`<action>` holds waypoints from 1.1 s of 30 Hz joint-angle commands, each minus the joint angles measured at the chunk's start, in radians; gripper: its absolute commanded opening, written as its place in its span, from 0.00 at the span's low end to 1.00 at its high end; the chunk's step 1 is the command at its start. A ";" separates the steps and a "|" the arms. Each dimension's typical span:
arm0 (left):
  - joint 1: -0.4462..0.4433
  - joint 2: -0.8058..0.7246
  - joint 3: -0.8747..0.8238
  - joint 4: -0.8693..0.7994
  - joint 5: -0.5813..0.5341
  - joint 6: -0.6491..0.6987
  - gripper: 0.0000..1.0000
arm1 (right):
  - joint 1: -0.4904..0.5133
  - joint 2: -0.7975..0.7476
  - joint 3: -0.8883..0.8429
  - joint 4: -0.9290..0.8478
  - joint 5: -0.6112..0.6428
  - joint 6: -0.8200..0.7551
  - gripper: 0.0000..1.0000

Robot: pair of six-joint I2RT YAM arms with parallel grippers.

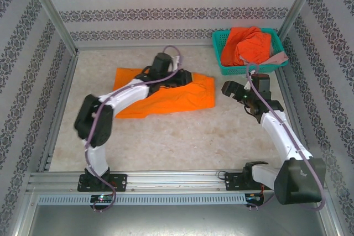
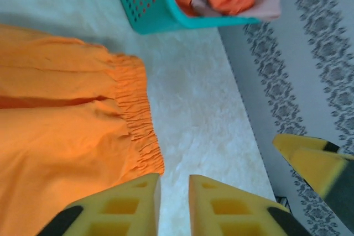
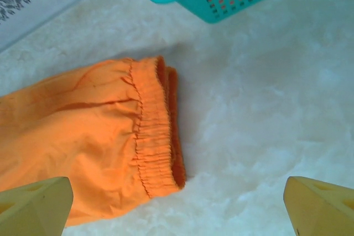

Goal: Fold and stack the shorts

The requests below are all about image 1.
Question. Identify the aluminium mounting beam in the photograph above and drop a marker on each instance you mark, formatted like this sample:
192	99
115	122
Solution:
177	180

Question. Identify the aluminium table edge rail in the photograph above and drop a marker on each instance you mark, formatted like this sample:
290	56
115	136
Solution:
284	89
124	47
59	109

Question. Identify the teal plastic basket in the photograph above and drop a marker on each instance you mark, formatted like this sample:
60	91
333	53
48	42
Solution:
249	70

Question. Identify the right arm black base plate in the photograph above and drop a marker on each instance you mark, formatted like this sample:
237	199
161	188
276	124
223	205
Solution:
231	182

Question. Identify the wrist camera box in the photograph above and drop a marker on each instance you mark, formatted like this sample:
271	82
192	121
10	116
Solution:
177	61
247	86

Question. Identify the red-orange shorts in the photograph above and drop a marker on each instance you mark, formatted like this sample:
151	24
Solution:
254	48

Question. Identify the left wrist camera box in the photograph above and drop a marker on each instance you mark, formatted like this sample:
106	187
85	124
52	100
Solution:
177	61

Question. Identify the aluminium frame post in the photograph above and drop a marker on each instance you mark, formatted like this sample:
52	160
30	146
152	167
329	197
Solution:
49	9
300	1

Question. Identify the bright orange shorts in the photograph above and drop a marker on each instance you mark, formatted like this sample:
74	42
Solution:
188	100

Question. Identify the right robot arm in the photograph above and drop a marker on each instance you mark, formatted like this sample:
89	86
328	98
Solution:
279	136

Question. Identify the grey metal sheet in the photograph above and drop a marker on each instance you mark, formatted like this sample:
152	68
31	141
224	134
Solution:
177	219

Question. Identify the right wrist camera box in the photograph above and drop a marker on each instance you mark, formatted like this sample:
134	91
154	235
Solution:
247	86

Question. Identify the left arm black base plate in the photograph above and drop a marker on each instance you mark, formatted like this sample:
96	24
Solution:
121	182

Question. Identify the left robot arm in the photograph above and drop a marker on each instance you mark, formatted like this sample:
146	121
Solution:
124	95

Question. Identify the pale pink shorts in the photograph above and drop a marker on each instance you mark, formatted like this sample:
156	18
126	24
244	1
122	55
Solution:
278	58

